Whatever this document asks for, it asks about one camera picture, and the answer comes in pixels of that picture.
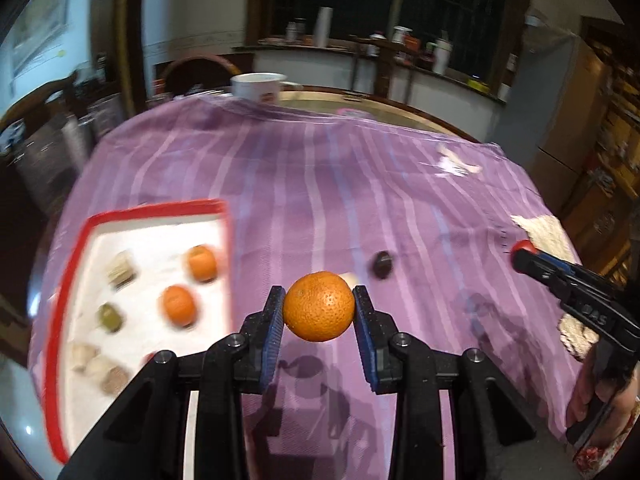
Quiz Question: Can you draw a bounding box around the white tumbler with straw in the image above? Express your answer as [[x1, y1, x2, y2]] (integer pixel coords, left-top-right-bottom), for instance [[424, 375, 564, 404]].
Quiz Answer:
[[432, 30, 454, 75]]

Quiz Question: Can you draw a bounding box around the round wooden chair back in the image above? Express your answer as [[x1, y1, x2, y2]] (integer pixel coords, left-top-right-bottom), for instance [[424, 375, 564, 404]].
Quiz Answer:
[[162, 54, 243, 98]]

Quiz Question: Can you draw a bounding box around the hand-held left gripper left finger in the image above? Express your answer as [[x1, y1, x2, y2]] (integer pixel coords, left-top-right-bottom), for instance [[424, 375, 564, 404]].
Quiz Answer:
[[60, 286, 287, 480]]

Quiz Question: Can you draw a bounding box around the white cartoon mug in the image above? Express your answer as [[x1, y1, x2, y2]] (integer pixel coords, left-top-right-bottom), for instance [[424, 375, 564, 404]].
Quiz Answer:
[[230, 73, 303, 105]]

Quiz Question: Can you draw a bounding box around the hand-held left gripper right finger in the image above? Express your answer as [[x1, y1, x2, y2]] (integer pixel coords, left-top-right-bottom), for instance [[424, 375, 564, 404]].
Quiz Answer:
[[351, 285, 538, 480]]

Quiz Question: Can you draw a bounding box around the brown cabinet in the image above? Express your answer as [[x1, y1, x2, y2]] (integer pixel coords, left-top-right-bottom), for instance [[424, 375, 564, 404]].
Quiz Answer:
[[530, 20, 618, 217]]

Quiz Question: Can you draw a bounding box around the person's right forearm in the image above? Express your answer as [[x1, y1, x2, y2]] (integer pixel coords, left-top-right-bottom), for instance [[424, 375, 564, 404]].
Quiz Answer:
[[572, 422, 640, 480]]

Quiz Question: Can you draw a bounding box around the grey refrigerator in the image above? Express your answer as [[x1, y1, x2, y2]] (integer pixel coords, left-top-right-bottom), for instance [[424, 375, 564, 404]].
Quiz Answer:
[[492, 10, 587, 162]]

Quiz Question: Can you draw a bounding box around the purple striped cloth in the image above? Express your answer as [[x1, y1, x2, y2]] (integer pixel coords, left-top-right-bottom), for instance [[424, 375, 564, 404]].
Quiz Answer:
[[27, 95, 595, 480]]

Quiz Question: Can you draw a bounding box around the small sugarcane piece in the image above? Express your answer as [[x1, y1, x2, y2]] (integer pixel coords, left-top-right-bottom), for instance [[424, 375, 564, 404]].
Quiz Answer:
[[88, 355, 118, 386]]

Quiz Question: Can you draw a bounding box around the wooden armchair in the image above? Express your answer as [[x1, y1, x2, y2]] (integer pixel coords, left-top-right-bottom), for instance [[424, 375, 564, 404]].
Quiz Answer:
[[0, 76, 82, 133]]

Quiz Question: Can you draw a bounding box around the person's right hand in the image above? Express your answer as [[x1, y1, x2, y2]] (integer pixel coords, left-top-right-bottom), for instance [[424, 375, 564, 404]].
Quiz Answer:
[[567, 346, 640, 431]]

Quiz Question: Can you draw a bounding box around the white knitted mat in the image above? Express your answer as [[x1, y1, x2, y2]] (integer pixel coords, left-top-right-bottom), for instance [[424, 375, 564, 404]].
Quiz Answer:
[[510, 214, 601, 361]]

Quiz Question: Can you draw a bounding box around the red tray with white inside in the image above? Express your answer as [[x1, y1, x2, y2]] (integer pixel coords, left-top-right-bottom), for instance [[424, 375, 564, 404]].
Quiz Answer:
[[42, 199, 232, 466]]

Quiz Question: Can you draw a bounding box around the green round fruit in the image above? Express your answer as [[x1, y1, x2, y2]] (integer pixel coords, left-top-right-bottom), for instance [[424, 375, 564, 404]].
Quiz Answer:
[[96, 302, 125, 333]]

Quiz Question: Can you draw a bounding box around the white paper roll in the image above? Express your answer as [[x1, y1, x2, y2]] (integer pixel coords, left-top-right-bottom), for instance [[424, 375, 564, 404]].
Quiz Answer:
[[314, 6, 334, 47]]

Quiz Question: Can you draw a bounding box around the dark wooden chair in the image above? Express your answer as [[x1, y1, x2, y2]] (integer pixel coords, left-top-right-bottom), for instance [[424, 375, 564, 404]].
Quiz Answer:
[[350, 35, 431, 99]]

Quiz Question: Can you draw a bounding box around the wall poster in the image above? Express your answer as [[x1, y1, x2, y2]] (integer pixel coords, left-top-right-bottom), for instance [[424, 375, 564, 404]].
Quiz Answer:
[[9, 0, 72, 82]]

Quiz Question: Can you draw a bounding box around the large orange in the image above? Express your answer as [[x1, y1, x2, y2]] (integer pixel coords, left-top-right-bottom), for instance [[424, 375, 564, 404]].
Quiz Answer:
[[160, 285, 199, 329]]

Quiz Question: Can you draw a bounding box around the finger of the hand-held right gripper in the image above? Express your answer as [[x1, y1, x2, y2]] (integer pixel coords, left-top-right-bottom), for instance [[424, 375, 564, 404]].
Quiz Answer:
[[512, 251, 568, 292], [535, 251, 583, 275]]

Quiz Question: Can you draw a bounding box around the dark round fruit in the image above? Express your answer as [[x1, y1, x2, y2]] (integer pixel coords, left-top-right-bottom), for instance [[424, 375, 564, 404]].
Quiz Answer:
[[370, 250, 396, 281]]

